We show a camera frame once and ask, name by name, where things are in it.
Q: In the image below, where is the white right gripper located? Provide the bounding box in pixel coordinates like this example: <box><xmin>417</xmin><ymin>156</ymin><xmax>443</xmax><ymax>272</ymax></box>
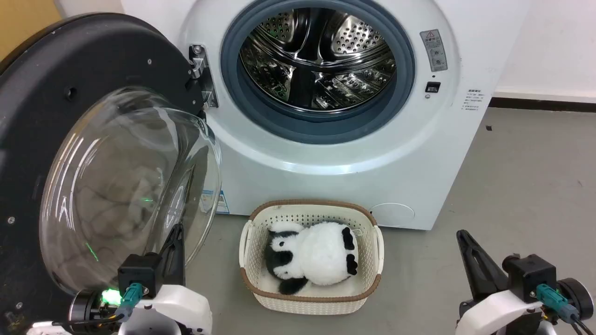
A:
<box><xmin>455</xmin><ymin>229</ymin><xmax>546</xmax><ymax>335</ymax></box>

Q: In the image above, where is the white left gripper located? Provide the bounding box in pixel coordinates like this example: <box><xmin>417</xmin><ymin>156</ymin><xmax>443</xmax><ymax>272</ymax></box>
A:
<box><xmin>119</xmin><ymin>223</ymin><xmax>213</xmax><ymax>335</ymax></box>

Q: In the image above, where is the white front-load washing machine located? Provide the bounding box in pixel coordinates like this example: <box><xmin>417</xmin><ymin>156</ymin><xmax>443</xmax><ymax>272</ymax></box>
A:
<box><xmin>120</xmin><ymin>0</ymin><xmax>531</xmax><ymax>231</ymax></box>

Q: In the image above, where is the metal door hinge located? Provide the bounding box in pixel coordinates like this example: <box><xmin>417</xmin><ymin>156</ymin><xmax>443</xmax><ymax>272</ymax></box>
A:
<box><xmin>188</xmin><ymin>44</ymin><xmax>219</xmax><ymax>110</ymax></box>

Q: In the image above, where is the black round glass washer door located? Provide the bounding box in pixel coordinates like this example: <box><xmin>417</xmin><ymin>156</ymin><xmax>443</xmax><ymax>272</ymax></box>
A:
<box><xmin>0</xmin><ymin>13</ymin><xmax>223</xmax><ymax>335</ymax></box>

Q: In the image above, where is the blue energy label sticker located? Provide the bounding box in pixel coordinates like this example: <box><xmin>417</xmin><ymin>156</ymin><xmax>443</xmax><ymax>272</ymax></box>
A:
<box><xmin>200</xmin><ymin>188</ymin><xmax>230</xmax><ymax>214</ymax></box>

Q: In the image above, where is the cream plastic laundry basket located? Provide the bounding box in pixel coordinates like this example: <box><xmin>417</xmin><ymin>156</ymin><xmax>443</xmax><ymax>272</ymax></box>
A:
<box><xmin>239</xmin><ymin>200</ymin><xmax>385</xmax><ymax>315</ymax></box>

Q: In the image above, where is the round white filter cover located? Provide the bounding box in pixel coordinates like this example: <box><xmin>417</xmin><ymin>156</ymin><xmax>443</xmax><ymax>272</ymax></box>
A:
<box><xmin>370</xmin><ymin>203</ymin><xmax>415</xmax><ymax>228</ymax></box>

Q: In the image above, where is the black and white panda plush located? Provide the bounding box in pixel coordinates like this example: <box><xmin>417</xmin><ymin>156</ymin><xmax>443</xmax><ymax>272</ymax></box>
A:
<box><xmin>264</xmin><ymin>221</ymin><xmax>359</xmax><ymax>295</ymax></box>

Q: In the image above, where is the grey warning sticker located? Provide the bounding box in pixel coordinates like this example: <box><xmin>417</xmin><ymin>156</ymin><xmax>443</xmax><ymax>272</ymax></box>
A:
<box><xmin>420</xmin><ymin>29</ymin><xmax>448</xmax><ymax>73</ymax></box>

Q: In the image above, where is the stainless steel washer drum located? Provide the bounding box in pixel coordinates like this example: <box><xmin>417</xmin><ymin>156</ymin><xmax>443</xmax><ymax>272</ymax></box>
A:
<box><xmin>238</xmin><ymin>7</ymin><xmax>397</xmax><ymax>112</ymax></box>

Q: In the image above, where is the yellow wooden panel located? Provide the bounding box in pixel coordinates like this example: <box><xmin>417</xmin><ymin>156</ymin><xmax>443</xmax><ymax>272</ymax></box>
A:
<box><xmin>0</xmin><ymin>0</ymin><xmax>63</xmax><ymax>61</ymax></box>

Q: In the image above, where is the teal-plug left arm cable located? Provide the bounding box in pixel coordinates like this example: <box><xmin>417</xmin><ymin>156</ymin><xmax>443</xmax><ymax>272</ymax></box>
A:
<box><xmin>51</xmin><ymin>282</ymin><xmax>143</xmax><ymax>325</ymax></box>

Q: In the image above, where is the teal-plug arm cable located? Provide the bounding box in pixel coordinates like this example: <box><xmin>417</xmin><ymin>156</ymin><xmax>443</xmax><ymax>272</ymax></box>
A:
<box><xmin>535</xmin><ymin>284</ymin><xmax>596</xmax><ymax>335</ymax></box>
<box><xmin>51</xmin><ymin>282</ymin><xmax>143</xmax><ymax>325</ymax></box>

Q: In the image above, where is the teal-plug right arm cable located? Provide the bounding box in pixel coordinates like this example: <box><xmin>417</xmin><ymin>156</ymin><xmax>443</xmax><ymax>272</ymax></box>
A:
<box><xmin>535</xmin><ymin>284</ymin><xmax>596</xmax><ymax>335</ymax></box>

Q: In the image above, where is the dark wall baseboard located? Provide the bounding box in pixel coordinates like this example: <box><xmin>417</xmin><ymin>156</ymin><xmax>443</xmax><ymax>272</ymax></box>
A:
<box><xmin>489</xmin><ymin>91</ymin><xmax>596</xmax><ymax>113</ymax></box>

